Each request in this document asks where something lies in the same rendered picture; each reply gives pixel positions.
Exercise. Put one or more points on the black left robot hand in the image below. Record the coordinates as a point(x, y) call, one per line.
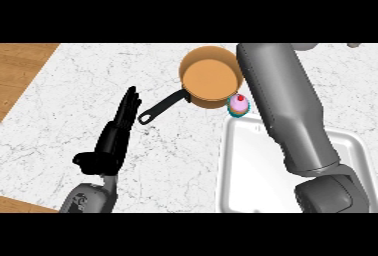
point(114, 140)

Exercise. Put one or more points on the grey object at edge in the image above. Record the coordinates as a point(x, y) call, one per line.
point(354, 44)

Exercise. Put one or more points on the white tray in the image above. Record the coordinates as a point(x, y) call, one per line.
point(249, 166)

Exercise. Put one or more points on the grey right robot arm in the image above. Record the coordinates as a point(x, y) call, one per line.
point(290, 116)

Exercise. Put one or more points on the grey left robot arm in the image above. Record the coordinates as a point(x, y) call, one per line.
point(91, 198)

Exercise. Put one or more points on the pink cupcake with cherry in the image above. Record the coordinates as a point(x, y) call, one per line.
point(240, 105)

